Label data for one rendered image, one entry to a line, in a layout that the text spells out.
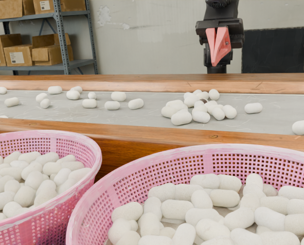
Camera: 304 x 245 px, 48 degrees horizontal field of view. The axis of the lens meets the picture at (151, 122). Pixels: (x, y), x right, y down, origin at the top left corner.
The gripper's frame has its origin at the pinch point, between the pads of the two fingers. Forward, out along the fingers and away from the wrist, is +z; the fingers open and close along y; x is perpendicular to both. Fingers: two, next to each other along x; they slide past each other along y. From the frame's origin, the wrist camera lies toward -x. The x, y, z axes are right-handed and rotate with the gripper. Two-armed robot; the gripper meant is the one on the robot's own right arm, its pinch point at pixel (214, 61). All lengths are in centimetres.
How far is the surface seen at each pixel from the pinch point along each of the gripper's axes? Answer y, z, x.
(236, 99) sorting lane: 5.3, 7.5, 3.4
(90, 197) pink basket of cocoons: -0.1, 40.7, -28.2
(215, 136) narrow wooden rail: 7.5, 27.2, -16.6
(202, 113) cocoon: 2.4, 18.5, -8.1
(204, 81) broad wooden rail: -3.3, 0.3, 6.6
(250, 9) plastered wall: -19, -154, 121
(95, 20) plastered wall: -158, -162, 126
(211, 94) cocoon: 0.5, 7.7, 1.4
